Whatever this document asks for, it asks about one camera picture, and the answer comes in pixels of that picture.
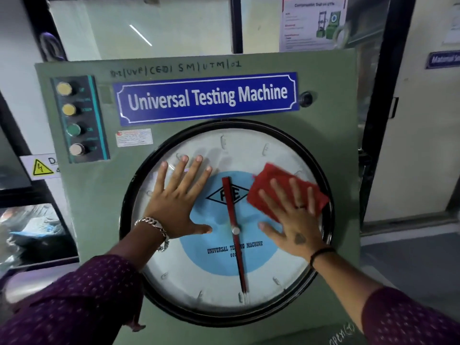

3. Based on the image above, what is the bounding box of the person's right hand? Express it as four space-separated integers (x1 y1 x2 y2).
258 177 328 261

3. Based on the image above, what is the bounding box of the person's left hand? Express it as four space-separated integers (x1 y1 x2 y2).
143 155 213 240

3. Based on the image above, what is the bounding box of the red cleaning cloth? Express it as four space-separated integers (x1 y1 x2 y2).
247 162 330 223

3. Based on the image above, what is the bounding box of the person's left forearm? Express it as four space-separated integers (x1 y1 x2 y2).
0 222 167 345

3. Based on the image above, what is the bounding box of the person's right forearm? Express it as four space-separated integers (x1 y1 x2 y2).
311 248 460 345

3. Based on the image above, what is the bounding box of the red dial pointer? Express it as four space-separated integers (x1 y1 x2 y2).
222 176 248 295

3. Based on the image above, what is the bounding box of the small white red sticker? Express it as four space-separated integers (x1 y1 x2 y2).
115 128 154 148

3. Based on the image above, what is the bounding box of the round white dial gauge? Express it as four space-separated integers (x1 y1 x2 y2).
120 119 335 328

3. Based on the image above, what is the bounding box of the black wrist band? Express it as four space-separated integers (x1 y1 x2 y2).
309 247 336 267

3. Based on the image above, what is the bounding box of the green testing machine cabinet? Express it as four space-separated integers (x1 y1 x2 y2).
35 49 363 345

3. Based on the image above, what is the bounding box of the blue name plate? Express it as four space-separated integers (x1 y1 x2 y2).
113 72 300 127

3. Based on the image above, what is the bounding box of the black button control panel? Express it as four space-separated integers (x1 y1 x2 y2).
51 75 110 164

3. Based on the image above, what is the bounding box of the yellow triangle warning sign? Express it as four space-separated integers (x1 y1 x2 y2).
20 153 62 181

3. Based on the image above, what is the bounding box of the cream door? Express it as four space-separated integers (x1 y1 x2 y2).
364 0 460 224

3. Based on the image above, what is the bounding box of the white instruction poster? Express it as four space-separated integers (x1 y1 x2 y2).
279 0 348 53

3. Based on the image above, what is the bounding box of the small blue door sign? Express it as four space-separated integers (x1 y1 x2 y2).
426 50 460 70

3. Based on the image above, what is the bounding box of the silver chain bracelet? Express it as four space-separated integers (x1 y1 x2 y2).
134 217 170 253

